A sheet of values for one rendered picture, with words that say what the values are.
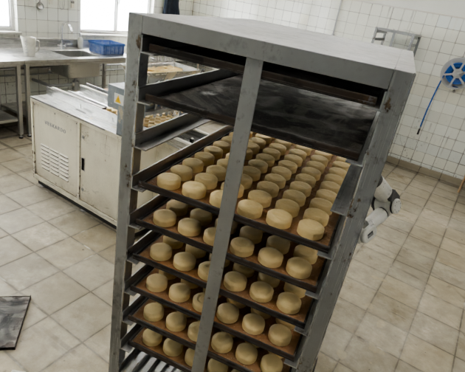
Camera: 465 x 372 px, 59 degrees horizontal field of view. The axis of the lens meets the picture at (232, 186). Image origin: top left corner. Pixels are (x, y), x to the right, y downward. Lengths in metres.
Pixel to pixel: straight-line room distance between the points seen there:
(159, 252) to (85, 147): 2.54
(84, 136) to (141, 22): 2.66
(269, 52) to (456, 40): 5.74
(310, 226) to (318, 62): 0.30
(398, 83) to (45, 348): 2.30
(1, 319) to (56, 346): 0.38
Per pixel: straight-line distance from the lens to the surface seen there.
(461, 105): 6.39
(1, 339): 2.65
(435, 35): 6.39
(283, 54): 0.67
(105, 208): 3.43
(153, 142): 0.85
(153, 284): 1.00
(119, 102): 3.00
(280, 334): 0.94
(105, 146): 3.23
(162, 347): 1.14
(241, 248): 0.84
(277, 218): 0.78
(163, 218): 0.90
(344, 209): 0.72
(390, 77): 0.65
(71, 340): 2.61
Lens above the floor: 1.87
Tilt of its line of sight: 25 degrees down
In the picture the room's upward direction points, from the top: 11 degrees clockwise
